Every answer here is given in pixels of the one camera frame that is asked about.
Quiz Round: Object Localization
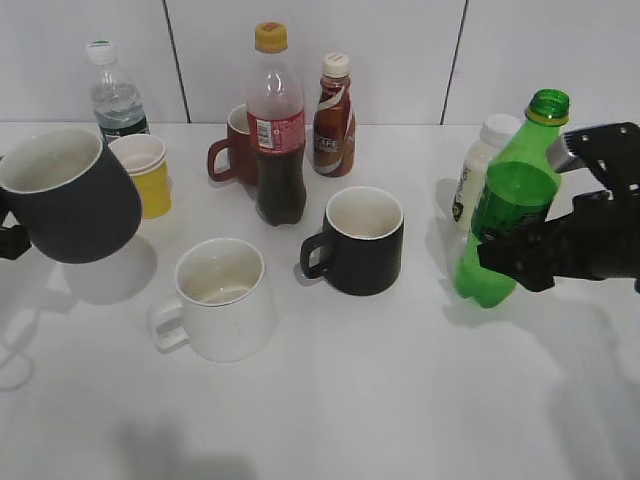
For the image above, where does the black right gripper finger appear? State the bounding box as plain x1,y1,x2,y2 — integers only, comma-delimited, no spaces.
477,190,639,292
546,122,639,193

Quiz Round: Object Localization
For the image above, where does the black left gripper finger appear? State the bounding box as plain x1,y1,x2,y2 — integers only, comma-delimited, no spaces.
1,187,30,260

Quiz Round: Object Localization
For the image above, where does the dark gray round mug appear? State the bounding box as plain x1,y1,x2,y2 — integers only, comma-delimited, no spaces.
1,129,142,264

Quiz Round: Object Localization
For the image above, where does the green sprite bottle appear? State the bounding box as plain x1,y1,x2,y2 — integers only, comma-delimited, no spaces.
454,89,570,308

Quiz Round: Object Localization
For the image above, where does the yellow paper cup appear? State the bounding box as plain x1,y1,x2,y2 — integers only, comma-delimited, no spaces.
109,134,172,219

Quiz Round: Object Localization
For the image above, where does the white milk drink bottle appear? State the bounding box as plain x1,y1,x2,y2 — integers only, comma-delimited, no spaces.
451,114,521,232

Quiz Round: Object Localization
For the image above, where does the clear water bottle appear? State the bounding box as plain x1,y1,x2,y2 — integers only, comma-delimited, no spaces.
86,40,149,143

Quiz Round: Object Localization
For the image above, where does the white ceramic mug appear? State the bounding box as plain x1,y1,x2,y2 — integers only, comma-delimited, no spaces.
146,238,277,363

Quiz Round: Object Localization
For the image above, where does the dark red mug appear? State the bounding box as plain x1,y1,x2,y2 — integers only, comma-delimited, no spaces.
207,104,258,187

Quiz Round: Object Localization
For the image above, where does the black ceramic mug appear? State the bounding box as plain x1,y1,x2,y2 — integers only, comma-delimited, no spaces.
299,186,405,296

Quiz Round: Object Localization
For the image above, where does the brown coffee drink bottle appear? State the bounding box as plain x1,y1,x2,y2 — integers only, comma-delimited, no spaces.
313,52,356,177

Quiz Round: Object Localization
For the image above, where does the cola bottle yellow cap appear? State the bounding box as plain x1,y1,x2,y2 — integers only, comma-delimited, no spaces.
246,21,306,226

